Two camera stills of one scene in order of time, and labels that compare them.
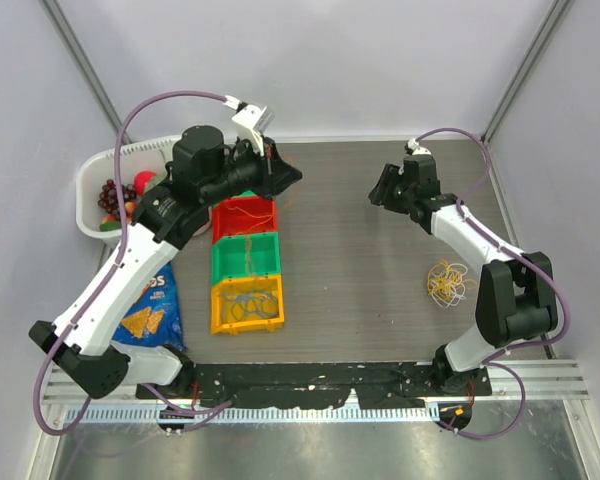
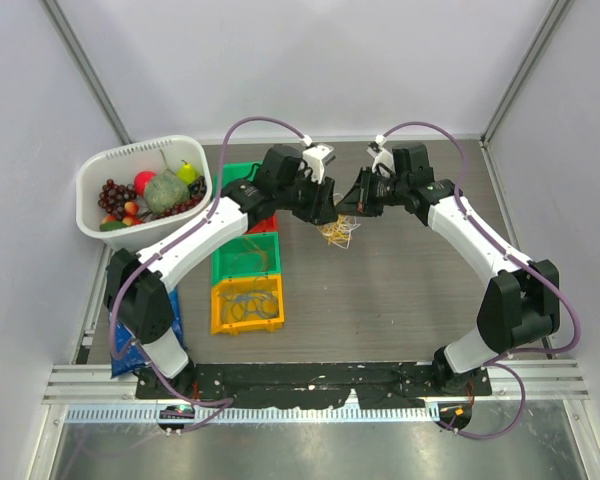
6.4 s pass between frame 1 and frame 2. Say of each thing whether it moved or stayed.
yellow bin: stayed
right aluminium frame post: stayed
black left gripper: moved
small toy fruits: stayed
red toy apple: stayed
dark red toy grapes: stayed
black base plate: stayed
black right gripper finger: moved
